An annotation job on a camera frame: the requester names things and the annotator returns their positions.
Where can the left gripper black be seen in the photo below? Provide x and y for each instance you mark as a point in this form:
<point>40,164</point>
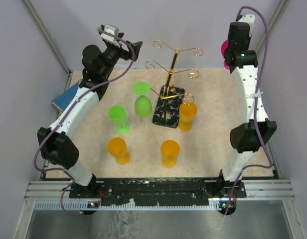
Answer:
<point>124,55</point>

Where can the green wine glass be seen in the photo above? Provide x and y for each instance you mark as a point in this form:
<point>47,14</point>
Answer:
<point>143,105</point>
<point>118,117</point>

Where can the gold wine glass rack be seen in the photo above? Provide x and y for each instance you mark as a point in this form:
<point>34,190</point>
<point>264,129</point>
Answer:
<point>170,97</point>

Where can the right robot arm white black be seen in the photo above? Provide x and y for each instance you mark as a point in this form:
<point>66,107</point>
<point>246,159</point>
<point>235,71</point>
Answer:
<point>256,128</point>

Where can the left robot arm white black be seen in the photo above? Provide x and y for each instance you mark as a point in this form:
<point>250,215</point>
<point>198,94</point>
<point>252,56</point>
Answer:
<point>55,142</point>

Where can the orange wine glass right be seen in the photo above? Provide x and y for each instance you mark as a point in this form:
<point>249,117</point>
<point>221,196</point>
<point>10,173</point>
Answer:
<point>187,114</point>

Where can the orange wine glass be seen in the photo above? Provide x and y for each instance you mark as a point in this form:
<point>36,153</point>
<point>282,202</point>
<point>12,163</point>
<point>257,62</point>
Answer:
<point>187,114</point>
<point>170,150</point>
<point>118,149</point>

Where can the orange wine glass front left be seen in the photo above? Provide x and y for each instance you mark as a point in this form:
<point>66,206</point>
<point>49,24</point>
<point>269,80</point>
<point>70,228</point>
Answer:
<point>118,149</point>

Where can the orange wine glass front middle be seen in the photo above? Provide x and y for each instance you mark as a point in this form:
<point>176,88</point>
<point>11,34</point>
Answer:
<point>170,150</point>

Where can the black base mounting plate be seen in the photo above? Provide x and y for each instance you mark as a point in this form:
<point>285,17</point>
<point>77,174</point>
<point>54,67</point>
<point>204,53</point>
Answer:
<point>187,191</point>

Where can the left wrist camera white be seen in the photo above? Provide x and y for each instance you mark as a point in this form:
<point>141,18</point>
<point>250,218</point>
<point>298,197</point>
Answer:
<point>109,34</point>

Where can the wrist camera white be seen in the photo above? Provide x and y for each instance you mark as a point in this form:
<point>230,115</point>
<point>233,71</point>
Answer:
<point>109,34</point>
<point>249,19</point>

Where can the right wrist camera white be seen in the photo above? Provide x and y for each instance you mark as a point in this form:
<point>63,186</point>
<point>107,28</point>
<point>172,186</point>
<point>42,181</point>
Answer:
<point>249,19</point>

